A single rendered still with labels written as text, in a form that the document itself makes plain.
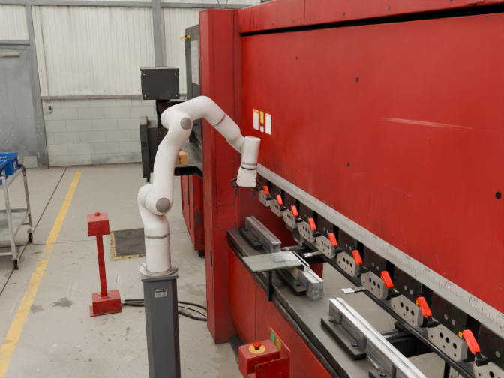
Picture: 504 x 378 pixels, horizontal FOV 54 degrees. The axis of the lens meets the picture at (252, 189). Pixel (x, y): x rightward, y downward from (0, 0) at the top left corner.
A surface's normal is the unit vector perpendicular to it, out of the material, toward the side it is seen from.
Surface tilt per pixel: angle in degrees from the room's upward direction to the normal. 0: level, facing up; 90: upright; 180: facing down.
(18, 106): 90
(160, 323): 90
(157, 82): 90
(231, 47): 90
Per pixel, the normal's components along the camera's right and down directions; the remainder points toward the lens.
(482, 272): -0.95, 0.08
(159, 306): 0.23, 0.26
